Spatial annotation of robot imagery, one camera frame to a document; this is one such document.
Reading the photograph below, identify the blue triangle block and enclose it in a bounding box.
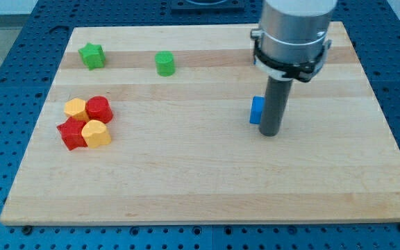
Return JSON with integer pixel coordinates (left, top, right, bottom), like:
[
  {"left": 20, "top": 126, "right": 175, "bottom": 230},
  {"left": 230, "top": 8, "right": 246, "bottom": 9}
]
[{"left": 249, "top": 96, "right": 265, "bottom": 124}]

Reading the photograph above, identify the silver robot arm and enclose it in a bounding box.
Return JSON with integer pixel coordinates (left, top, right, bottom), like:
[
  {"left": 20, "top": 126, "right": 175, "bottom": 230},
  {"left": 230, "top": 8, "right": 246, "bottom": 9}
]
[{"left": 250, "top": 0, "right": 337, "bottom": 83}]

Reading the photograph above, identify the wooden board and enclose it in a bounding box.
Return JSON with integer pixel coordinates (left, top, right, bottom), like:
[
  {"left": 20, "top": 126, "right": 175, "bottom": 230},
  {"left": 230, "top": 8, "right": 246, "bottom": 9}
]
[{"left": 0, "top": 22, "right": 400, "bottom": 226}]

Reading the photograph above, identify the green cylinder block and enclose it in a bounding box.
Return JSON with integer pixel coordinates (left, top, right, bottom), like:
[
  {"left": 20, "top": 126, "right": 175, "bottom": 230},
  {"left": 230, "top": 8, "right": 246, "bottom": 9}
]
[{"left": 154, "top": 51, "right": 176, "bottom": 76}]

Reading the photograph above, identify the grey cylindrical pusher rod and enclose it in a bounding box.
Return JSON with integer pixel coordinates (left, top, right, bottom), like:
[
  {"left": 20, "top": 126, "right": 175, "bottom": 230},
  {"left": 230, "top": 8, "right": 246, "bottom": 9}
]
[{"left": 259, "top": 77, "right": 292, "bottom": 137}]

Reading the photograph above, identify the red cylinder block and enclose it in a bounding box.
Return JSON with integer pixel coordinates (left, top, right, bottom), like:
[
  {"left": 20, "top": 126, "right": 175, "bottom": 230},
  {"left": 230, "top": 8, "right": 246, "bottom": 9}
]
[{"left": 85, "top": 96, "right": 113, "bottom": 124}]

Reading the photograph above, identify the yellow heart block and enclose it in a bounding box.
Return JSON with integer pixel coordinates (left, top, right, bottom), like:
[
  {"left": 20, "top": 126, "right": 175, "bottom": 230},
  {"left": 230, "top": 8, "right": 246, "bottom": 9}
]
[{"left": 81, "top": 119, "right": 112, "bottom": 148}]

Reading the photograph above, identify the yellow hexagon block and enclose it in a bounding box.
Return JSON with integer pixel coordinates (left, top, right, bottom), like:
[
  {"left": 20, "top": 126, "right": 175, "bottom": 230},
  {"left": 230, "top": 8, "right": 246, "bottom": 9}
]
[{"left": 64, "top": 98, "right": 90, "bottom": 122}]

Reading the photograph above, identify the green star block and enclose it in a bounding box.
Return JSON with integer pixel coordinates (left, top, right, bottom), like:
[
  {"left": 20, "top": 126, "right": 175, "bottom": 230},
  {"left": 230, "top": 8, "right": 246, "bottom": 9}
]
[{"left": 78, "top": 43, "right": 106, "bottom": 70}]

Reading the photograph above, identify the red star block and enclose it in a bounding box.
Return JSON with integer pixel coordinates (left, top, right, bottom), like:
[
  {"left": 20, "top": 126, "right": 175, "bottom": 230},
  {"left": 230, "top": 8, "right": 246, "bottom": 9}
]
[{"left": 57, "top": 117, "right": 88, "bottom": 151}]

